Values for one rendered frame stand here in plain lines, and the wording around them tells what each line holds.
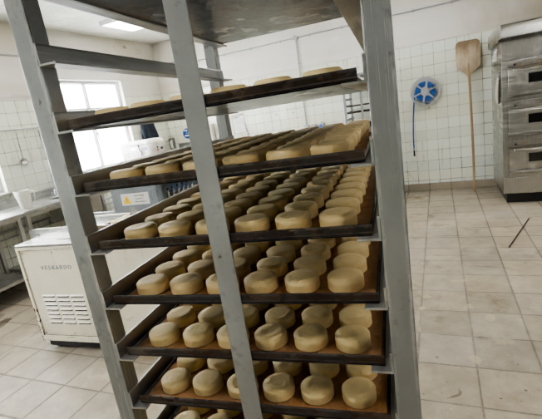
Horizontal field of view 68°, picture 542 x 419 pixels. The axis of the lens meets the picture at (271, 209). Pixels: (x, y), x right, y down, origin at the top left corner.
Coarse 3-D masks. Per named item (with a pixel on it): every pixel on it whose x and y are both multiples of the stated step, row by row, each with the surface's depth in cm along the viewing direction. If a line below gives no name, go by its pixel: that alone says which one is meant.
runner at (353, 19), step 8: (336, 0) 43; (344, 0) 44; (352, 0) 44; (344, 8) 47; (352, 8) 48; (360, 8) 49; (344, 16) 52; (352, 16) 52; (360, 16) 53; (352, 24) 58; (360, 24) 59; (352, 32) 65; (360, 32) 66; (360, 40) 74
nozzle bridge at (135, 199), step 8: (168, 184) 262; (184, 184) 281; (112, 192) 245; (120, 192) 243; (128, 192) 241; (136, 192) 240; (144, 192) 238; (152, 192) 236; (160, 192) 239; (176, 192) 271; (112, 200) 247; (120, 200) 245; (128, 200) 243; (136, 200) 241; (144, 200) 240; (152, 200) 238; (160, 200) 239; (120, 208) 247; (128, 208) 245; (136, 208) 243; (144, 208) 241
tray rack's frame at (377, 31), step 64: (384, 0) 40; (192, 64) 48; (384, 64) 42; (192, 128) 50; (384, 128) 43; (64, 192) 58; (384, 192) 45; (384, 256) 47; (128, 384) 65; (256, 384) 58
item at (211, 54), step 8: (208, 48) 108; (216, 48) 110; (208, 56) 109; (216, 56) 109; (208, 64) 109; (216, 64) 109; (216, 120) 113; (224, 120) 112; (224, 128) 113; (224, 136) 114
